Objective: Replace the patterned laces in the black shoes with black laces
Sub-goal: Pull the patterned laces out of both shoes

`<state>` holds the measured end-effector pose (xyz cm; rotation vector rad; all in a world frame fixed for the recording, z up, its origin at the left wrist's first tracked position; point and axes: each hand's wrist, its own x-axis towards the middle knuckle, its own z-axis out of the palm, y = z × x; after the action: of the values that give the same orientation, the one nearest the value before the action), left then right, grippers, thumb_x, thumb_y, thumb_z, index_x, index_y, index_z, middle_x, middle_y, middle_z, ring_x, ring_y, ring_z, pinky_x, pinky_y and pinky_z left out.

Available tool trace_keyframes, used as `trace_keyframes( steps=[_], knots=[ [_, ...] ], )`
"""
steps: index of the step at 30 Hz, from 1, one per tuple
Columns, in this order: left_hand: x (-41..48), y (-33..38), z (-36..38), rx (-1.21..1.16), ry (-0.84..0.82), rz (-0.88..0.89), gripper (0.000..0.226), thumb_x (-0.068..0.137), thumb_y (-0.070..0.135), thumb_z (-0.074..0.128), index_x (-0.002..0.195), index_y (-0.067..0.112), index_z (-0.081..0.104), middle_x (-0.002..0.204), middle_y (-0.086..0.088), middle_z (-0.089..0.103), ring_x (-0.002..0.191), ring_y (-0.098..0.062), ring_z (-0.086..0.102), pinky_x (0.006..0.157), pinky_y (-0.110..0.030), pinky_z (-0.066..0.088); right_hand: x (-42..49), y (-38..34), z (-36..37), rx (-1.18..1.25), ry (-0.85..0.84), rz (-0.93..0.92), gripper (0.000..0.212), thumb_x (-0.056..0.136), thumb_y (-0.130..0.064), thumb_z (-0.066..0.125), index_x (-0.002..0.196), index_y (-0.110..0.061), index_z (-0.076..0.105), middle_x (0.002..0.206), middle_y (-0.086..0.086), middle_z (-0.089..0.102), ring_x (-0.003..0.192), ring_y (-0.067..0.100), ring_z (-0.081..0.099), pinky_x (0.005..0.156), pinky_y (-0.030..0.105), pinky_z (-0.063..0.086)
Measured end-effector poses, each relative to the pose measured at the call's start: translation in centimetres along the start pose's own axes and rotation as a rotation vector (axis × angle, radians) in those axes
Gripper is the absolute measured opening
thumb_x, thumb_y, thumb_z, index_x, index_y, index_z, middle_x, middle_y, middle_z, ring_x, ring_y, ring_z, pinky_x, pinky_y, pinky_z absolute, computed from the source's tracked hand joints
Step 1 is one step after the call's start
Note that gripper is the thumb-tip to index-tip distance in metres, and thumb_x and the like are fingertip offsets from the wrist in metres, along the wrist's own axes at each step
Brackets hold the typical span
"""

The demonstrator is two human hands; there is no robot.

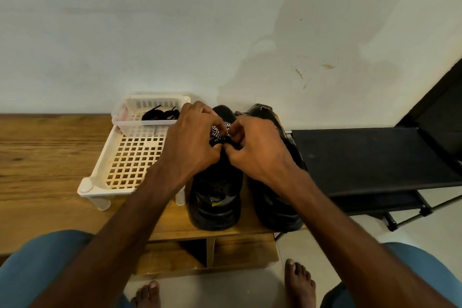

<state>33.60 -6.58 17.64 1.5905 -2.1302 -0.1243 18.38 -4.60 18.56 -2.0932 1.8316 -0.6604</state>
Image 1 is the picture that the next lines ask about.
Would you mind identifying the black shoelaces bundle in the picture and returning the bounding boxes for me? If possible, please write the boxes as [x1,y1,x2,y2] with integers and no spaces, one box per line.
[141,105,181,121]

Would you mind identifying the dark door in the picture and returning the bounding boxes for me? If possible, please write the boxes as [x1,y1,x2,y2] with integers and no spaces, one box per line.
[396,57,462,175]

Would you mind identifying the black shoe rack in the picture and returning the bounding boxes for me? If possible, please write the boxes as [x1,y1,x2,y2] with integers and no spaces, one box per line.
[285,127,462,232]

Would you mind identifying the large white plastic tray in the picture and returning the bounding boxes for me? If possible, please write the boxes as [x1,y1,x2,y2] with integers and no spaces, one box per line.
[77,95,193,212]

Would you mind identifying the small white plastic basket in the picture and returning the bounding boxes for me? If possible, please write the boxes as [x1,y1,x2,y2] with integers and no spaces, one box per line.
[112,95,192,138]

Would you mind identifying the person's left forearm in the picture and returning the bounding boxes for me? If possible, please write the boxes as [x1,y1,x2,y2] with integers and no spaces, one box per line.
[29,170,185,308]

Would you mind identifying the person's blue shorts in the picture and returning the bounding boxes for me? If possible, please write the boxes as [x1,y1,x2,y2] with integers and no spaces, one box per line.
[0,229,462,308]

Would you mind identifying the person's right hand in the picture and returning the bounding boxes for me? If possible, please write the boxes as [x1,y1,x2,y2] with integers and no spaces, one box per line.
[222,115,311,200]

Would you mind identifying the black shoe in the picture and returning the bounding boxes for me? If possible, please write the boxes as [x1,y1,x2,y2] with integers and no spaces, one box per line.
[187,105,244,231]
[242,103,310,233]

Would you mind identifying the person's right forearm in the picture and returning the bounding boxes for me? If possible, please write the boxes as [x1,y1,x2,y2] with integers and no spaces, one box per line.
[278,170,456,308]

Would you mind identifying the black white patterned shoelace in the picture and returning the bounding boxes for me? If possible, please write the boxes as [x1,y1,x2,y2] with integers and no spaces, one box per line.
[210,122,233,141]

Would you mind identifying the person's left hand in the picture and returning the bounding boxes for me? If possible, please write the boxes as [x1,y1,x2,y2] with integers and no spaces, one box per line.
[153,101,226,193]

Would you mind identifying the low wooden table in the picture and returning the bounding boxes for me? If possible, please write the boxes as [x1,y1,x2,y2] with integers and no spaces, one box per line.
[0,114,280,281]

